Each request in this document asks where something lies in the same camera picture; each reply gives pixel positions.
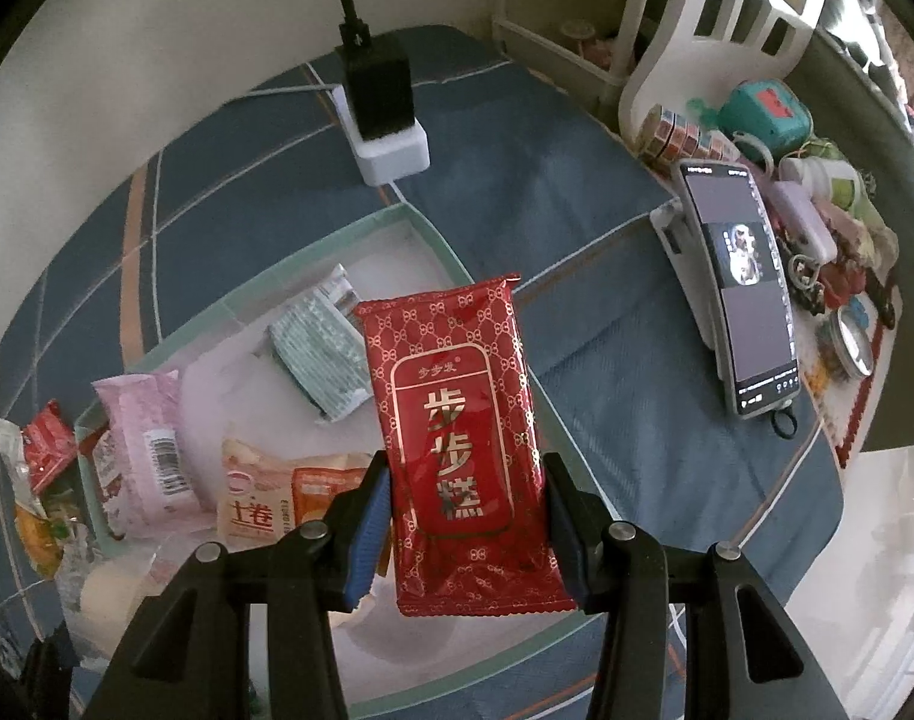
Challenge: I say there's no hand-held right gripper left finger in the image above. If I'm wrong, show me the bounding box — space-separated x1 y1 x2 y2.
82 451 392 720

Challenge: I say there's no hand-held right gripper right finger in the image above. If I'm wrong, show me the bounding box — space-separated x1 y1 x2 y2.
544 451 855 720

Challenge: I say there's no white jelly cup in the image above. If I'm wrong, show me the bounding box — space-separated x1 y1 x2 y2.
82 551 203 623

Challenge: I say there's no long red patterned snack packet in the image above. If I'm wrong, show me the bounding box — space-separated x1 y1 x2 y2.
352 274 578 616

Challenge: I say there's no green and white snack packet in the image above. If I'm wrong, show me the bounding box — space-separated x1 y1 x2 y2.
268 264 375 421

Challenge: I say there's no teal-rimmed white tray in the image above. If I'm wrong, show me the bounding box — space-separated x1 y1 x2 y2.
52 202 698 720

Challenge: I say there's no pink snack packet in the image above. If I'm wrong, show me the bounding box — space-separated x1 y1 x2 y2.
91 369 214 537

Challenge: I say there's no peach orange snack packet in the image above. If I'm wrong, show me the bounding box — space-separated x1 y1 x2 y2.
217 439 394 578

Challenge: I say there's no yellow cake packet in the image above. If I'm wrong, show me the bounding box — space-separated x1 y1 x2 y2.
14 499 68 578

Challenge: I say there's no brown-red biscuit packet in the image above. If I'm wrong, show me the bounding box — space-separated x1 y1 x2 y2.
76 424 124 541

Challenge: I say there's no small red flower packet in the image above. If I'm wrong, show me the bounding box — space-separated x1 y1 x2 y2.
20 399 79 492

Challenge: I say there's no smartphone with dark screen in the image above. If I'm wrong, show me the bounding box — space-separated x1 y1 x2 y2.
678 157 803 419

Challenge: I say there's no red-edged patterned mat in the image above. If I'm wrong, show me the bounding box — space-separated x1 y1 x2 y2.
798 315 897 470

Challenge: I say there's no white phone stand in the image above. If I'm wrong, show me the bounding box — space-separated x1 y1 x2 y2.
649 199 728 383

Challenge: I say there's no round metal tin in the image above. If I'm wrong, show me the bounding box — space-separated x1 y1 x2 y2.
828 306 876 382

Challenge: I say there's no bunch of keys and charms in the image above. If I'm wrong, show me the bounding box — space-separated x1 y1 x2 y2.
783 240 848 316

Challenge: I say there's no white power adapter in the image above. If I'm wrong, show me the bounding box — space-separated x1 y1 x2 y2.
331 82 431 187

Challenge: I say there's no lilac case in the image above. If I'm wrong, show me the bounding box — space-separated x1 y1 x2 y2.
764 180 837 263

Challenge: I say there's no row of patterned tape rolls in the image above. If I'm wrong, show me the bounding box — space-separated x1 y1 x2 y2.
637 103 732 166

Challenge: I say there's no white jar with green label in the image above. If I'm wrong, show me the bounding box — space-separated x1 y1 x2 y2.
798 157 867 215

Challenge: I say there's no black charger plug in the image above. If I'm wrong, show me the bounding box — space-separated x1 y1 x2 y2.
335 21 414 142

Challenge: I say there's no teal round case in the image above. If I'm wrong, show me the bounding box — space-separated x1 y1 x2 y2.
718 79 814 158

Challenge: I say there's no white shelf rack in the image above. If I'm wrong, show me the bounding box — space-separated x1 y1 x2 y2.
490 0 653 83

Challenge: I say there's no white cutout plastic chair back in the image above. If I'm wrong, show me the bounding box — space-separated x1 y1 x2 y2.
618 0 837 136

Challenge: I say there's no grey cable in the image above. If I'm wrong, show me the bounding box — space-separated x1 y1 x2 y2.
239 82 349 102

